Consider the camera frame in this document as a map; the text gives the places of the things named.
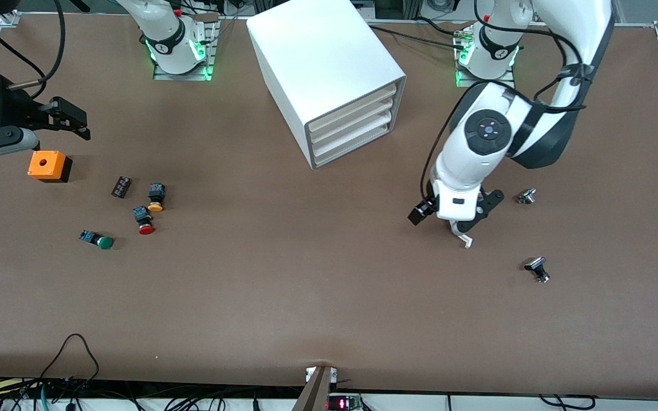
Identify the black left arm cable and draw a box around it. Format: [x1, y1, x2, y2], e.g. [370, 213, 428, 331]
[420, 0, 590, 198]

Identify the white table edge ledge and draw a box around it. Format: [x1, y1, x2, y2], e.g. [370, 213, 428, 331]
[0, 393, 658, 411]

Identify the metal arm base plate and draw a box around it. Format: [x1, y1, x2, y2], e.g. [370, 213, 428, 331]
[454, 29, 517, 90]
[152, 14, 218, 82]

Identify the black looped cable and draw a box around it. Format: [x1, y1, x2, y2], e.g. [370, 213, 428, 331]
[38, 333, 100, 394]

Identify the brown camera mount beam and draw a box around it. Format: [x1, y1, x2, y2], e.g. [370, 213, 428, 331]
[291, 365, 339, 411]

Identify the black table cable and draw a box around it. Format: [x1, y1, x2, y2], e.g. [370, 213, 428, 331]
[367, 25, 468, 50]
[418, 16, 468, 35]

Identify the red digit display module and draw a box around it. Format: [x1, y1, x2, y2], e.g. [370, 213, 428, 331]
[327, 393, 363, 411]

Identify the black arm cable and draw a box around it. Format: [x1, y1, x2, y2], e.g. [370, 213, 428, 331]
[420, 0, 590, 198]
[0, 0, 66, 101]

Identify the black ledge cable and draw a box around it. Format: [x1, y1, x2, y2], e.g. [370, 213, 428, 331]
[537, 394, 598, 410]

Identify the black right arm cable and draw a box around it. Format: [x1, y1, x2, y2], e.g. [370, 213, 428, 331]
[0, 0, 66, 101]

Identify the yellow push button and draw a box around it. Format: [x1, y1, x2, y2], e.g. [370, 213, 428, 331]
[147, 183, 167, 213]

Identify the green push button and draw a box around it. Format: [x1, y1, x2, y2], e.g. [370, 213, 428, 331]
[79, 229, 114, 251]

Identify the orange button enclosure box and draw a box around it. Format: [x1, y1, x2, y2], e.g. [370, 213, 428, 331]
[27, 150, 73, 183]

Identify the white C-shaped ring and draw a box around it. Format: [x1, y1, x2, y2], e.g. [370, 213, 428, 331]
[450, 220, 474, 249]

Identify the red push button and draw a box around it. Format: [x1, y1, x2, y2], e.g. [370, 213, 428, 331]
[133, 205, 156, 236]

